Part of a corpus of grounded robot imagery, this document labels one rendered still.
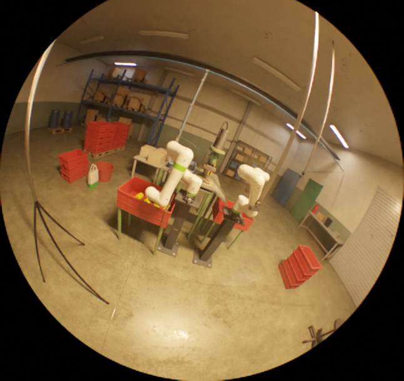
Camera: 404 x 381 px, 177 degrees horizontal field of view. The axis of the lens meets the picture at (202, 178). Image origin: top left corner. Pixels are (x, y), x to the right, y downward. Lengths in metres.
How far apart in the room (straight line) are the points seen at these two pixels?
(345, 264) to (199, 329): 5.01
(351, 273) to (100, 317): 5.97
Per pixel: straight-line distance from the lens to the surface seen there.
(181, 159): 0.98
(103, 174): 2.95
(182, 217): 1.52
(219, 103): 7.08
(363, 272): 5.67
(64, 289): 1.81
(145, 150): 3.24
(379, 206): 5.75
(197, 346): 1.73
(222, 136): 1.63
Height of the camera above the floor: 1.61
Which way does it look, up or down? 19 degrees down
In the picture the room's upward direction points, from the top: 24 degrees clockwise
